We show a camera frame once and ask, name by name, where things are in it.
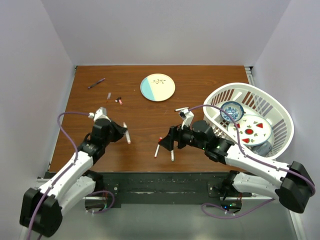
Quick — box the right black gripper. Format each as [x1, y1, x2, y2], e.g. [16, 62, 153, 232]
[158, 120, 207, 152]

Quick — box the white pen red tip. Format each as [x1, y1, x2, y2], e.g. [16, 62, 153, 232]
[154, 137, 163, 159]

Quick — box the white pen pink tip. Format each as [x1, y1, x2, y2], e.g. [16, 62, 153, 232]
[123, 122, 131, 144]

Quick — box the white pen green tip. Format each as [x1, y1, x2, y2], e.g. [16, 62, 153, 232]
[170, 150, 175, 162]

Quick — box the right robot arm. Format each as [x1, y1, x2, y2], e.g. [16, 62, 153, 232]
[159, 120, 316, 214]

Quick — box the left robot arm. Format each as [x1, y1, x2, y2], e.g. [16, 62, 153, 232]
[19, 118, 128, 238]

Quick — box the white pen black tip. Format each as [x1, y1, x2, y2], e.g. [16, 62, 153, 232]
[174, 107, 189, 112]

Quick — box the purple pen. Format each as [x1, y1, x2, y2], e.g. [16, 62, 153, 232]
[87, 78, 106, 90]

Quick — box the cream and teal plate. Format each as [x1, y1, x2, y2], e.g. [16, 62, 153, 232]
[140, 73, 176, 102]

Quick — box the blue patterned bowl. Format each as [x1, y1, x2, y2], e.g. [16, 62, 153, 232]
[220, 101, 245, 122]

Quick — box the white plastic dish basket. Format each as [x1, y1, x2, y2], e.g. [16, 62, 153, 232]
[203, 82, 295, 160]

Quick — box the watermelon pattern plate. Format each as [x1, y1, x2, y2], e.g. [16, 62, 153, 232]
[236, 114, 273, 147]

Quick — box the grey cup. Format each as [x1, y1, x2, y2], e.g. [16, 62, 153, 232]
[250, 141, 273, 157]

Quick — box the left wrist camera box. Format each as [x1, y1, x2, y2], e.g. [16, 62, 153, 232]
[93, 107, 109, 122]

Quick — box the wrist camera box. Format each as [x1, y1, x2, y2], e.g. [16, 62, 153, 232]
[179, 108, 194, 129]
[93, 107, 109, 122]

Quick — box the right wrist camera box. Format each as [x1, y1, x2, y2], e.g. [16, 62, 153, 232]
[179, 108, 194, 129]

